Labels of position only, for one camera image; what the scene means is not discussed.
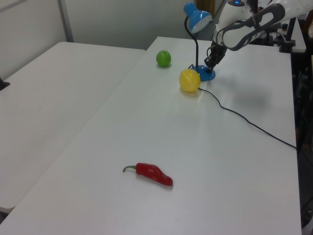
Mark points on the yellow striped toy melon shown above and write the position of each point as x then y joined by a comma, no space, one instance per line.
190,80

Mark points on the green toy apple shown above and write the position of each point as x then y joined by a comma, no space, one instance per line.
163,58

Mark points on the black pole with table clamp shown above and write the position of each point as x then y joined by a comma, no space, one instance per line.
3,84

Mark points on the grey metal frame post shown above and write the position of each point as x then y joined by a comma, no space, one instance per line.
66,22

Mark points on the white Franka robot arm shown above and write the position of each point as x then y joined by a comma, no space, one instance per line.
234,36

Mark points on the blue gooseneck desk lamp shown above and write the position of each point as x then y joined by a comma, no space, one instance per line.
195,14

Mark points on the black camera stand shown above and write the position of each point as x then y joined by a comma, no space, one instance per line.
289,31

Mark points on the brown wooden panel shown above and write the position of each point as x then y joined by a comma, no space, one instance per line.
205,6

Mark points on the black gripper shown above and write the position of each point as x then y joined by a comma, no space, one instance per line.
216,55

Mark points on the red toy chili pepper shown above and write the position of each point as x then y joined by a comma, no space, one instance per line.
151,172

